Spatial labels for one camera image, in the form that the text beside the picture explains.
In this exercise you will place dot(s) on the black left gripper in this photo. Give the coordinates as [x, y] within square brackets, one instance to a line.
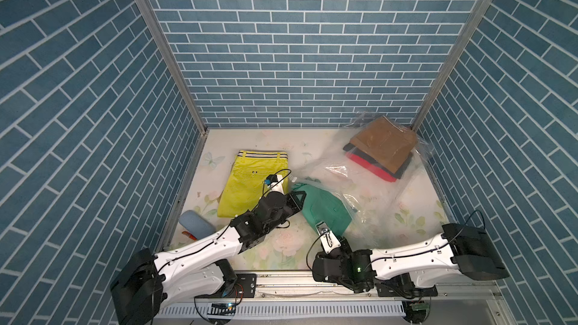
[293, 202]

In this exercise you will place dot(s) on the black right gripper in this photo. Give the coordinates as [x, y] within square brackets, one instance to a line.
[342, 248]

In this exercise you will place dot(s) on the dark green garment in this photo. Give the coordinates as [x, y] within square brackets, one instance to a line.
[321, 205]

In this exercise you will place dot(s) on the neon yellow garment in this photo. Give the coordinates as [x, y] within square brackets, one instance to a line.
[244, 186]

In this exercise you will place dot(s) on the clear plastic vacuum bag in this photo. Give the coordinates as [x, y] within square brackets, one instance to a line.
[384, 214]

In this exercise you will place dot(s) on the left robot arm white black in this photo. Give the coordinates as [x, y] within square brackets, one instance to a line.
[150, 282]

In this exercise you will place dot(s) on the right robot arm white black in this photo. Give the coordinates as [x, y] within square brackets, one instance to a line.
[410, 271]

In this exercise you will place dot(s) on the black folded garment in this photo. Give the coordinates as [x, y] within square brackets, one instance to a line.
[350, 148]

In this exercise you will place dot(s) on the red folded garment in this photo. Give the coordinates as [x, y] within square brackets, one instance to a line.
[376, 170]

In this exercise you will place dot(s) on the grey blue small object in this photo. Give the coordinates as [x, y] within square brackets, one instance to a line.
[196, 225]

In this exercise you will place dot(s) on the brown folded garment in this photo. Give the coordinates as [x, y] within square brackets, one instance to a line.
[386, 142]

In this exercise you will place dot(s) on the red capped small pen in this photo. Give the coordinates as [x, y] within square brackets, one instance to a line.
[189, 235]

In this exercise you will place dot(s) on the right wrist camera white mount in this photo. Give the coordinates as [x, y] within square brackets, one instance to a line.
[326, 239]

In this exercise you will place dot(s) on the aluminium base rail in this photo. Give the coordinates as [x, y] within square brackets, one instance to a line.
[294, 295]

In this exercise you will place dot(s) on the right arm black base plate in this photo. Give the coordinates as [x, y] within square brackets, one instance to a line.
[403, 286]

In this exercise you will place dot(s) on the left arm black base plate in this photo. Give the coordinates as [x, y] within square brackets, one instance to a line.
[244, 286]

